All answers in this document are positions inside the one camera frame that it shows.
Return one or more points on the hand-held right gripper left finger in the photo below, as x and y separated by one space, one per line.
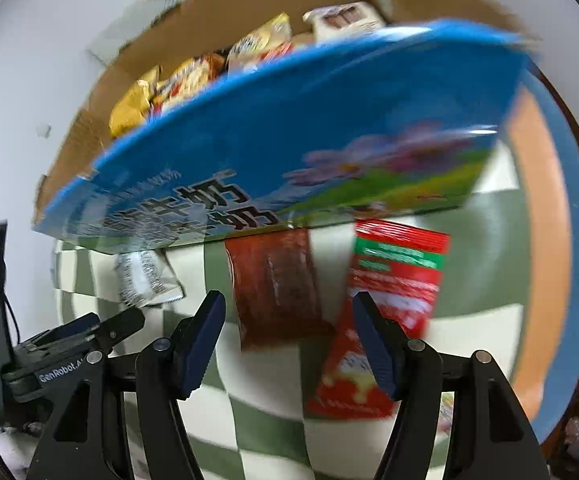
204 345

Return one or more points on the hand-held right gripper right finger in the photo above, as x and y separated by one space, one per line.
377 355

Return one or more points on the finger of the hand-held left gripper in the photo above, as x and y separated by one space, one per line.
72 327
117 330

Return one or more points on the grey white snack packet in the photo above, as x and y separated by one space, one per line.
144 280

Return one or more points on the long red snack packet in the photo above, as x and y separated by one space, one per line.
399 280

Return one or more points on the dark red snack packet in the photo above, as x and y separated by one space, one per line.
274 290

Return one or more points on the small yellow snack packet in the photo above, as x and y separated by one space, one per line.
129 105

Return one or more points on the printed cardboard box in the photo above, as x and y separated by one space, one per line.
319 135

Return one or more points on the large yellow noodle packet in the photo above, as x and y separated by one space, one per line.
184 80

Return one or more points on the white chocolate stick box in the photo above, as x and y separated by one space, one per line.
342 17

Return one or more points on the green white checkered blanket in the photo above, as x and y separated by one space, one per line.
269 435

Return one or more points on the white pillow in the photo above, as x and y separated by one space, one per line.
119 35

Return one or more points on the white wall switch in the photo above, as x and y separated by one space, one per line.
44 130

